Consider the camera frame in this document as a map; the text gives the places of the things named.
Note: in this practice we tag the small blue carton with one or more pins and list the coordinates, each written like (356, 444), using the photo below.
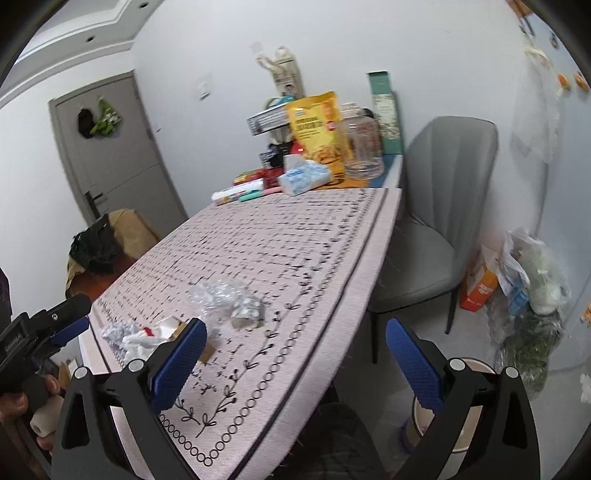
(518, 302)

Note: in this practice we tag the burger fridge magnet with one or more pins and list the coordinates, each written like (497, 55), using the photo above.
(562, 81)

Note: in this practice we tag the white mesh bag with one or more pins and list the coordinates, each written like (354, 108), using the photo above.
(538, 115)

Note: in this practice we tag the grey foil packet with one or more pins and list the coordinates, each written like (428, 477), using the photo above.
(249, 314)

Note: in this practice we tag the white fridge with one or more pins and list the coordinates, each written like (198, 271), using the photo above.
(570, 194)

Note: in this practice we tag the person's left hand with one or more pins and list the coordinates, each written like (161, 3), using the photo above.
(11, 406)

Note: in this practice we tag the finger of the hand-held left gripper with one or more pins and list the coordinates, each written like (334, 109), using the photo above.
(71, 330)

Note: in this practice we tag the wrappers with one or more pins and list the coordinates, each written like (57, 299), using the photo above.
(152, 337)

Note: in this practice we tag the long grey box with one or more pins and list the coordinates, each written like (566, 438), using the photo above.
(268, 120)

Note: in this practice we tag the clear bag with white vegetable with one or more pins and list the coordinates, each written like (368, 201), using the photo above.
(540, 272)

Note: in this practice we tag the black box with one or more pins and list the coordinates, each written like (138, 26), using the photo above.
(274, 157)

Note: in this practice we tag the beige waste bin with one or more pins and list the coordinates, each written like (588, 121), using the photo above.
(475, 369)

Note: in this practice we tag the pink pen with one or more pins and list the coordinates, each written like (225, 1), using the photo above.
(271, 190)

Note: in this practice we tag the green hanging bag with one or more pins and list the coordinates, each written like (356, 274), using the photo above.
(107, 120)

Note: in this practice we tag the black hanging bag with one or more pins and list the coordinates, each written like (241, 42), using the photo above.
(85, 122)

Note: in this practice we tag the grey door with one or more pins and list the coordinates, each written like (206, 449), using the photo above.
(124, 170)

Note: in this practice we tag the black plastic bag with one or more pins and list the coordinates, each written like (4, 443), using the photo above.
(94, 244)

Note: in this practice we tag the blue and white tissue pack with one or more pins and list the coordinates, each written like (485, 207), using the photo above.
(302, 177)

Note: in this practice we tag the white wall switch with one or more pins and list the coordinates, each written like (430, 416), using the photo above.
(203, 88)

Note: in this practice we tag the white tube package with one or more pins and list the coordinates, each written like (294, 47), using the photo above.
(231, 194)

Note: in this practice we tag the grey upholstered chair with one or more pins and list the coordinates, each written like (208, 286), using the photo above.
(443, 184)

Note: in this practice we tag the bag of green vegetables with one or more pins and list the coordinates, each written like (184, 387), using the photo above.
(531, 350)

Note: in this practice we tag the orange fridge magnet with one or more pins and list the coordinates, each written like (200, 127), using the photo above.
(580, 81)

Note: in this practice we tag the brown cardboard box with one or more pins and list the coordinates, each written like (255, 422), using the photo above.
(136, 235)

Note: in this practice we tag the teal marker pen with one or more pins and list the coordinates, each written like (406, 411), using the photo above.
(251, 195)

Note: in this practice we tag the clear plastic wrapper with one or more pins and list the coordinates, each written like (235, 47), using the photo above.
(217, 295)

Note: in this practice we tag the yellow snack bag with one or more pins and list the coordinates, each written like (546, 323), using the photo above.
(314, 129)

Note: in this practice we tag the pink printed table mat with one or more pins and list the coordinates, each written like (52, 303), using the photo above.
(277, 240)

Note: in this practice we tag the orange carton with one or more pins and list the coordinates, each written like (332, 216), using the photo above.
(480, 286)

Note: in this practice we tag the small brown cardboard piece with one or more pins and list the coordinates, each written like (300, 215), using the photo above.
(207, 353)

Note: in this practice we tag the silver foil wrapper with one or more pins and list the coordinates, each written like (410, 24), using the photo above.
(117, 334)

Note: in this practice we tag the red snack packets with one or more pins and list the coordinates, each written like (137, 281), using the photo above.
(251, 177)

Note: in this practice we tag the tall green box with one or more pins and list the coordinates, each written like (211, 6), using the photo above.
(390, 115)

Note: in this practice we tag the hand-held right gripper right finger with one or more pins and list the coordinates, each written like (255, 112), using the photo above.
(413, 364)

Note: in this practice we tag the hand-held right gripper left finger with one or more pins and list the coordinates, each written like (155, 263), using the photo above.
(180, 364)

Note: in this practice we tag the orange patterned mat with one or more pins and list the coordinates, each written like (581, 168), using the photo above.
(346, 182)

